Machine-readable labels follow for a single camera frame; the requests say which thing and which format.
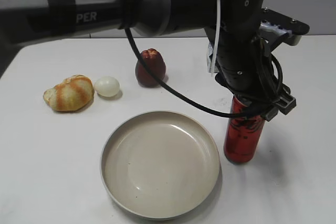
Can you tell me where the white egg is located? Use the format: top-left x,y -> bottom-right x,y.
93,76 -> 120,98

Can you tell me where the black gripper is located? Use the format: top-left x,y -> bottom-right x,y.
204,24 -> 279,104

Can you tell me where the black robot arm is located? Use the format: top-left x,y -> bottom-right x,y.
1,0 -> 282,103

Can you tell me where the striped bread roll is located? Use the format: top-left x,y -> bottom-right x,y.
43,74 -> 94,112

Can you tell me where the small white milk carton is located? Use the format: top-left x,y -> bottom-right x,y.
206,42 -> 213,73

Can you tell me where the black cable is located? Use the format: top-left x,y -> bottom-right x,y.
124,26 -> 297,122

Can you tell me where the white zip tie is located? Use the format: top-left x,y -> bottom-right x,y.
210,0 -> 221,76

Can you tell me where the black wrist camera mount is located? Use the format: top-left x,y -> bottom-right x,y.
259,8 -> 310,46

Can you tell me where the red cola can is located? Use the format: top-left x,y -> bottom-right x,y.
223,95 -> 265,164

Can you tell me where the dark red wax apple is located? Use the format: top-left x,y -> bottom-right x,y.
135,48 -> 166,87

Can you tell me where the beige round plate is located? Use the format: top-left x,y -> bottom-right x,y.
100,111 -> 221,219

